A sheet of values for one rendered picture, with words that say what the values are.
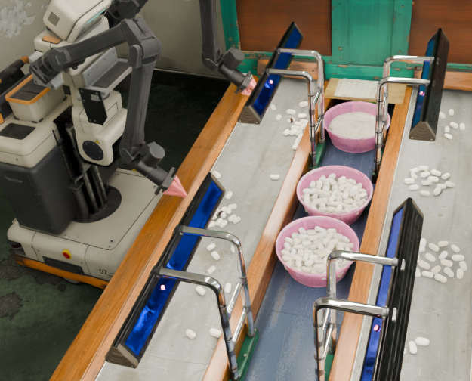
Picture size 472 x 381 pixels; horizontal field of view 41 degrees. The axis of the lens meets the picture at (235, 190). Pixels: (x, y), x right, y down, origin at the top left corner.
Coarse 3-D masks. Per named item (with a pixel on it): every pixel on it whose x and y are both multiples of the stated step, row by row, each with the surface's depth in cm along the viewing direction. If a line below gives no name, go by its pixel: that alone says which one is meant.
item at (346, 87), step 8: (344, 80) 274; (352, 80) 274; (360, 80) 273; (336, 88) 270; (344, 88) 269; (352, 88) 268; (360, 88) 268; (368, 88) 267; (376, 88) 266; (344, 96) 264; (352, 96) 264; (360, 96) 263; (368, 96) 263
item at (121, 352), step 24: (216, 192) 179; (192, 216) 168; (192, 240) 166; (168, 264) 157; (144, 288) 149; (168, 288) 154; (144, 312) 146; (120, 336) 139; (144, 336) 144; (120, 360) 140
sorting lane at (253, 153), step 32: (288, 96) 276; (256, 128) 260; (288, 128) 258; (224, 160) 246; (256, 160) 244; (288, 160) 241; (256, 192) 229; (256, 224) 216; (224, 256) 206; (192, 288) 197; (224, 288) 195; (192, 320) 187; (160, 352) 180; (192, 352) 178
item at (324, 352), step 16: (336, 256) 150; (352, 256) 149; (368, 256) 148; (384, 256) 148; (320, 304) 140; (336, 304) 139; (352, 304) 138; (368, 304) 137; (320, 320) 144; (320, 336) 148; (320, 352) 152; (320, 368) 156
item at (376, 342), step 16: (400, 208) 164; (416, 208) 163; (400, 224) 158; (416, 224) 161; (400, 240) 152; (416, 240) 157; (400, 256) 148; (416, 256) 154; (384, 272) 150; (400, 272) 145; (384, 288) 145; (400, 288) 143; (384, 304) 140; (400, 304) 140; (384, 320) 135; (400, 320) 138; (368, 336) 139; (384, 336) 131; (400, 336) 136; (368, 352) 134; (384, 352) 129; (400, 352) 133; (368, 368) 130; (384, 368) 127; (400, 368) 131
